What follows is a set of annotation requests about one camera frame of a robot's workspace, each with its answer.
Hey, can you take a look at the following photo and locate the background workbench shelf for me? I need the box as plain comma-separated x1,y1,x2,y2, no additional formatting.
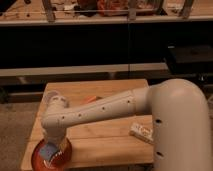
0,0,213,26

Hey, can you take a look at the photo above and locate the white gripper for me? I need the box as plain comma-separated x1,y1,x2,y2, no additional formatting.
46,132,67,152

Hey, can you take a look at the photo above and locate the white packet on table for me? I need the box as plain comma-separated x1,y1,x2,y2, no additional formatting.
129,123,153,144

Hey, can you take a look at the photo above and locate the orange object on table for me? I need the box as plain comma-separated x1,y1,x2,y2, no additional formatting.
83,96,101,104

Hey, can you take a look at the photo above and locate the red ceramic bowl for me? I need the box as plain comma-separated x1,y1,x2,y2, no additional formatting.
31,138,72,171

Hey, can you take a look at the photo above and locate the black box on right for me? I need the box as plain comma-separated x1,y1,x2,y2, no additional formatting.
165,45,213,74

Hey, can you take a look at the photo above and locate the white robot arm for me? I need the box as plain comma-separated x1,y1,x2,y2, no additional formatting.
41,79,213,171

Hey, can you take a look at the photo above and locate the wooden table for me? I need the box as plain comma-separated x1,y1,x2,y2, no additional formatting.
20,78,156,171

